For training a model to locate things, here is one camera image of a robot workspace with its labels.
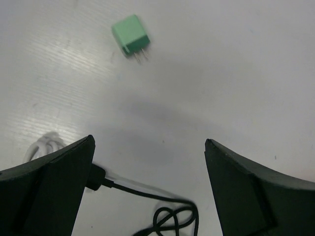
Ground black power cord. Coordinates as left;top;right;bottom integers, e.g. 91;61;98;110
85;163;199;236

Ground green plug adapter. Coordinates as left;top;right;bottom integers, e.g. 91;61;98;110
111;14;151;63

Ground white coiled cable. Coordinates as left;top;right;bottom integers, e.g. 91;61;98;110
23;131;67;164

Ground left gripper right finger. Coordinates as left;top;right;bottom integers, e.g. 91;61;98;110
205;139;315;236

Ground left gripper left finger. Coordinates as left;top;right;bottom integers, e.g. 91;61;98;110
0;135;95;236

